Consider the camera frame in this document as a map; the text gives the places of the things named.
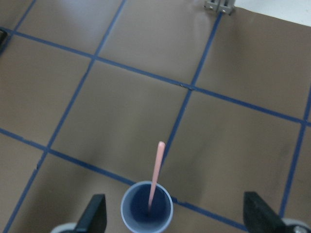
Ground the light blue plastic cup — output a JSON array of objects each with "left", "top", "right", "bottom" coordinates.
[{"left": 121, "top": 181, "right": 173, "bottom": 233}]

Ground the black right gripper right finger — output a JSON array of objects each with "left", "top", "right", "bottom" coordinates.
[{"left": 243, "top": 191, "right": 286, "bottom": 233}]

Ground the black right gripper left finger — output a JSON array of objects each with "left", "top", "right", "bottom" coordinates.
[{"left": 73, "top": 194, "right": 107, "bottom": 233}]

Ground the pink chopstick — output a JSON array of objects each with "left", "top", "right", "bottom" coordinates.
[{"left": 148, "top": 141, "right": 166, "bottom": 213}]

